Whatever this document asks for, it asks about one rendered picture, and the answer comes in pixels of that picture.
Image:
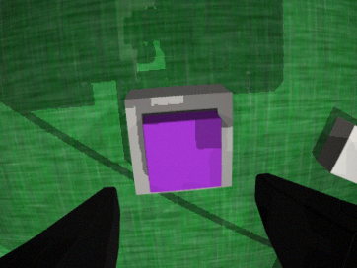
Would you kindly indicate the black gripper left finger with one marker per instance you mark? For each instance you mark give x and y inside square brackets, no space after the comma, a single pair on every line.
[87,237]

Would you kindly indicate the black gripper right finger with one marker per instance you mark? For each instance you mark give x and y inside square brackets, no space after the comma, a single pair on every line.
[306,228]

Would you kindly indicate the purple button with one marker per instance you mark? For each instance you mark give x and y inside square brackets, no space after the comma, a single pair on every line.
[180,138]

